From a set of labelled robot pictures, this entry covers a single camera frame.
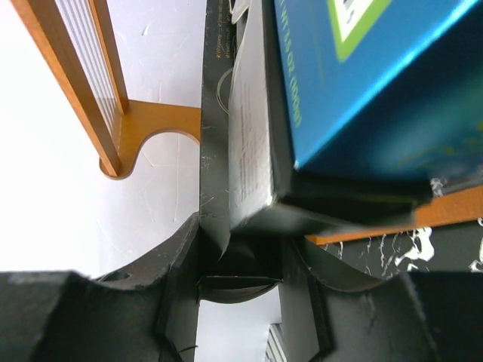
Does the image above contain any blue toothpaste box with label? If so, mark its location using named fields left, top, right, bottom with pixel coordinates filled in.
left=275, top=1, right=482, bottom=181

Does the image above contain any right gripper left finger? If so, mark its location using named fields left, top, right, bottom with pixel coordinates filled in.
left=1, top=214, right=199, bottom=361

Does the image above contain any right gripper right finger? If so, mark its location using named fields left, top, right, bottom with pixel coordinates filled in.
left=280, top=238, right=482, bottom=361

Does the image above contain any orange wooden shelf rack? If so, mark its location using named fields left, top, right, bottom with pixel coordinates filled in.
left=10, top=0, right=483, bottom=246

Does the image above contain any black toothpaste box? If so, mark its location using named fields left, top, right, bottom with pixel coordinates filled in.
left=195, top=0, right=433, bottom=302

